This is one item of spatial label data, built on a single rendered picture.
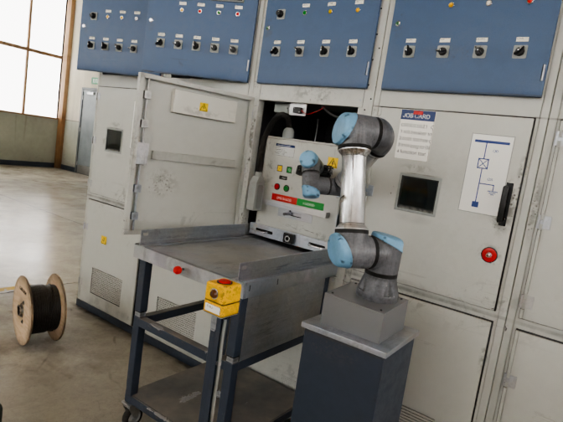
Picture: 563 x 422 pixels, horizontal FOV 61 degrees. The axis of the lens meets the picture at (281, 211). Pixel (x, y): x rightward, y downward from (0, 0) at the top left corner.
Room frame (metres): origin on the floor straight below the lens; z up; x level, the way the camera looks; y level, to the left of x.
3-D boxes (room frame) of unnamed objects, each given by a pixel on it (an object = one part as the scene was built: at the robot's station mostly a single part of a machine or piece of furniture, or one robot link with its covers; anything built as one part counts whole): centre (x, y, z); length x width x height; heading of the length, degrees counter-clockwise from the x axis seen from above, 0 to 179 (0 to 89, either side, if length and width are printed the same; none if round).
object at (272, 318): (2.10, 0.15, 0.46); 0.64 x 0.58 x 0.66; 145
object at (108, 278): (3.70, 0.74, 1.12); 1.35 x 0.70 x 2.25; 145
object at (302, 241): (2.43, -0.08, 0.89); 0.54 x 0.05 x 0.06; 55
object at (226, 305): (1.45, 0.14, 0.85); 0.08 x 0.08 x 0.10; 55
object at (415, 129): (2.04, -0.50, 1.47); 0.15 x 0.01 x 0.21; 55
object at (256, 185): (2.48, 0.14, 1.09); 0.08 x 0.05 x 0.17; 145
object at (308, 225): (2.41, -0.07, 1.15); 0.48 x 0.01 x 0.48; 55
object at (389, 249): (1.68, -0.38, 1.03); 0.13 x 0.12 x 0.14; 111
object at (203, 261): (2.10, 0.15, 0.82); 0.68 x 0.62 x 0.06; 145
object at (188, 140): (2.40, 0.48, 1.21); 0.63 x 0.07 x 0.74; 129
